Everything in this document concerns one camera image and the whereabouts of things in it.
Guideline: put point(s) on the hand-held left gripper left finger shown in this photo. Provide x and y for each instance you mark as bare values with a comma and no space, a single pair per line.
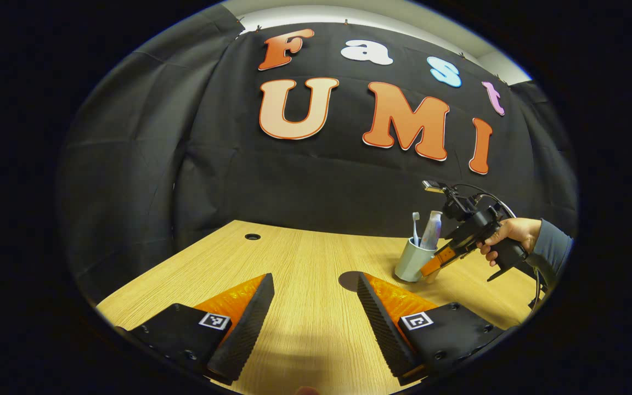
247,329

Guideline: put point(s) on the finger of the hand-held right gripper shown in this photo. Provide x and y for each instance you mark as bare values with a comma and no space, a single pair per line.
445,257

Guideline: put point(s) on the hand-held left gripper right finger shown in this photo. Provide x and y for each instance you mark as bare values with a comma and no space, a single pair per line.
384,332

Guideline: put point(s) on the white toothpaste tube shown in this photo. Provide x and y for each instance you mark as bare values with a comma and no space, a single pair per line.
432,227

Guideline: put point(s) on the white toothbrush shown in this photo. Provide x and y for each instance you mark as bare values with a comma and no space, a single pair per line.
416,225

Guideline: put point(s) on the brown round coaster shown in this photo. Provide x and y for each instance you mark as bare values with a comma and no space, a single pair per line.
349,281

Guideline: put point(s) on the wooden desktop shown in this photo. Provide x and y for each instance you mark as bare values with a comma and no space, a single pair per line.
305,263

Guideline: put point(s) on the black desk grommet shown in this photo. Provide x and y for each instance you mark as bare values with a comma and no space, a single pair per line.
252,236

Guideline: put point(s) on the black backdrop cloth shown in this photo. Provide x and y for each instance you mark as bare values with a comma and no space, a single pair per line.
321,186

